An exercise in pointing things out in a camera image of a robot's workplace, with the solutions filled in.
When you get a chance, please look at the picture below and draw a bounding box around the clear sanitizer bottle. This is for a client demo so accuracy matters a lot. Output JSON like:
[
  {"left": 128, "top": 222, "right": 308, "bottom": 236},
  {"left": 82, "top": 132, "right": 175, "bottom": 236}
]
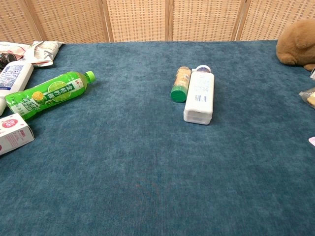
[{"left": 183, "top": 64, "right": 215, "bottom": 126}]

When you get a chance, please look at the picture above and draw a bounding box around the green lime tea bottle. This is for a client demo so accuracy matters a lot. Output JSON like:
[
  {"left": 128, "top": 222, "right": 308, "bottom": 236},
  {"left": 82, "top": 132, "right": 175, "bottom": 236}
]
[{"left": 4, "top": 70, "right": 96, "bottom": 121}]

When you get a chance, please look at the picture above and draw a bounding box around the white bottle blue print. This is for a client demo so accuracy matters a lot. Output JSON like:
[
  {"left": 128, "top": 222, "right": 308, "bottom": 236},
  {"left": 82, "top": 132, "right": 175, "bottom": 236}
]
[{"left": 0, "top": 60, "right": 34, "bottom": 117}]

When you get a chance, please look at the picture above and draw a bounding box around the small jar green cap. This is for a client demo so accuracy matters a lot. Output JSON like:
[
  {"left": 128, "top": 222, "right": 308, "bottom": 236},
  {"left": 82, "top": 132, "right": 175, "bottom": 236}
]
[{"left": 170, "top": 66, "right": 192, "bottom": 103}]

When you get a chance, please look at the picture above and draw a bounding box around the blue tablecloth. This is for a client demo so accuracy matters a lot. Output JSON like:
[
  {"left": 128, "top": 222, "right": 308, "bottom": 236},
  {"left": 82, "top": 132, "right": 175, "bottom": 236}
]
[{"left": 0, "top": 40, "right": 315, "bottom": 236}]

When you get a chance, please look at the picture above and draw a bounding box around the woven folding screen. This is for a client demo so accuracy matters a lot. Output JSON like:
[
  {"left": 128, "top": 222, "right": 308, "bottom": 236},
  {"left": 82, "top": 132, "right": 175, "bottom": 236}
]
[{"left": 0, "top": 0, "right": 315, "bottom": 45}]

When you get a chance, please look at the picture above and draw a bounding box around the white snack bag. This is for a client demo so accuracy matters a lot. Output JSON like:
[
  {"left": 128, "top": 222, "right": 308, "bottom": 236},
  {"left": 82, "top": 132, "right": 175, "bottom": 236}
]
[{"left": 24, "top": 41, "right": 65, "bottom": 68}]

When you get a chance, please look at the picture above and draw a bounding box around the white pink toothpaste box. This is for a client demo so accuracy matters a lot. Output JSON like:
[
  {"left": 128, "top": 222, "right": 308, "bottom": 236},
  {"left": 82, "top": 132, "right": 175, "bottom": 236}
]
[{"left": 0, "top": 113, "right": 35, "bottom": 156}]

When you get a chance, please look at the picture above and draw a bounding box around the clear biscuit packet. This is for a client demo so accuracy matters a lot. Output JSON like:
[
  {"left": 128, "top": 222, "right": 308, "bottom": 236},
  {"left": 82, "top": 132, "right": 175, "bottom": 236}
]
[{"left": 298, "top": 87, "right": 315, "bottom": 109}]

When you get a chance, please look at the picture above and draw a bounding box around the brown plush toy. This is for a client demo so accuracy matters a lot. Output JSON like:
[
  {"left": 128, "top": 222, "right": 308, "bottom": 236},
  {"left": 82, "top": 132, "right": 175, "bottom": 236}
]
[{"left": 276, "top": 18, "right": 315, "bottom": 72}]

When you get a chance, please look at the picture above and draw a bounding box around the pink white soft packet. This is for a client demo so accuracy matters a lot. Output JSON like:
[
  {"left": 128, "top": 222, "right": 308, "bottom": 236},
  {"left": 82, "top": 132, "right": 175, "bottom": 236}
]
[{"left": 0, "top": 41, "right": 32, "bottom": 60}]

